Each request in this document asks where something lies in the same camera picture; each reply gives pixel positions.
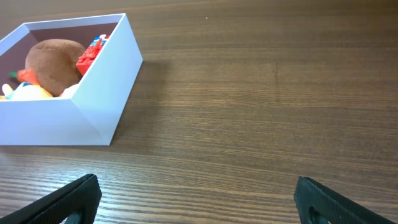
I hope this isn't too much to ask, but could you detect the red toy car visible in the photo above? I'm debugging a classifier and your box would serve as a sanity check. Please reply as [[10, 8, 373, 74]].
[[76, 34, 109, 76]]

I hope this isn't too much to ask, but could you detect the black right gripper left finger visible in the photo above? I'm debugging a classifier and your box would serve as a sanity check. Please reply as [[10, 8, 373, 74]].
[[1, 174, 102, 224]]

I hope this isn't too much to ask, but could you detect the white box pink interior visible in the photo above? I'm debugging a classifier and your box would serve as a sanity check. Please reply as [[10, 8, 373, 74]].
[[1, 14, 143, 146]]

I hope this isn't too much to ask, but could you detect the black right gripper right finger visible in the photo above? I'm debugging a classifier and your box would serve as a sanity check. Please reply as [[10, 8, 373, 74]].
[[294, 176, 395, 224]]

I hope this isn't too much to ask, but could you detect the brown plush toy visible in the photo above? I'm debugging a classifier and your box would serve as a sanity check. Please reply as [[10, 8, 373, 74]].
[[25, 39, 86, 96]]

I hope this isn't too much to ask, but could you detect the blue yellow duck toy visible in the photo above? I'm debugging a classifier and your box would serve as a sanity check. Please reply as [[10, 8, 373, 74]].
[[1, 69, 53, 101]]

